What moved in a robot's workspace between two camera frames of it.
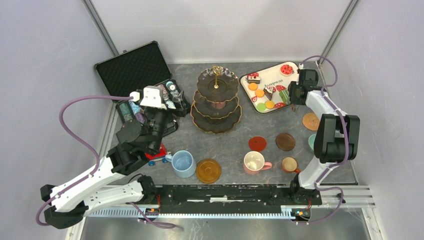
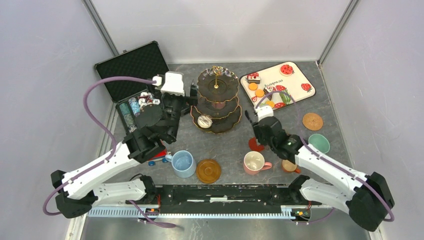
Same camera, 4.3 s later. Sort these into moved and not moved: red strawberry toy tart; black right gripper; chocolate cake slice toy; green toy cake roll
Moved: black right gripper
Not moved: chocolate cake slice toy; red strawberry toy tart; green toy cake roll
